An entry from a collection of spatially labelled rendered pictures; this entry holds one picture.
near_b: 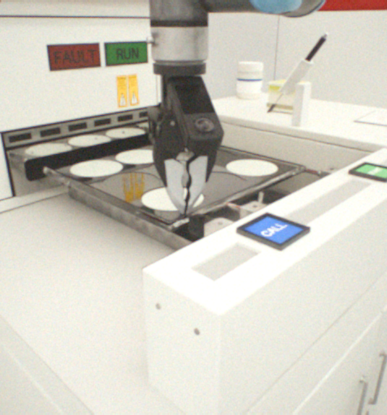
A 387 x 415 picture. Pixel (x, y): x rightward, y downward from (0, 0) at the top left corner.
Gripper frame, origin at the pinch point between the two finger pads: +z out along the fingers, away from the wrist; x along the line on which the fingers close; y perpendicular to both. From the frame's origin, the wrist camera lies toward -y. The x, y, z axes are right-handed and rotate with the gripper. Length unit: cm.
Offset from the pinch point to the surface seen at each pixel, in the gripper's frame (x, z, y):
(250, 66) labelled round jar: -36, -14, 53
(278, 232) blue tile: -3.5, -5.1, -20.2
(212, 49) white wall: -107, -7, 265
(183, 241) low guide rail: -0.2, 6.7, 2.0
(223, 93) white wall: -120, 28, 272
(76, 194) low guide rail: 14.2, 7.7, 30.2
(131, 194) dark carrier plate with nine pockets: 6.1, 1.2, 10.8
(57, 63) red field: 14.6, -17.7, 35.8
